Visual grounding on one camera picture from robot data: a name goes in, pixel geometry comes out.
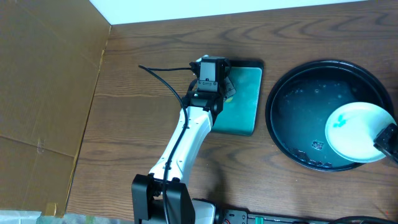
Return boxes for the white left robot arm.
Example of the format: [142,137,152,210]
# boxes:
[131,78,236,223]

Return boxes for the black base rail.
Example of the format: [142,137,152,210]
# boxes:
[217,210,397,224]

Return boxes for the black rectangular water tray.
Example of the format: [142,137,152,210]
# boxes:
[211,60,264,136]

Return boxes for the brown cardboard panel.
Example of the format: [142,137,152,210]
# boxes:
[1,0,111,216]

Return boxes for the mint plate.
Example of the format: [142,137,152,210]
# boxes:
[325,102,397,163]

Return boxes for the round black serving tray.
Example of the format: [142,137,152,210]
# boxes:
[265,60,394,172]

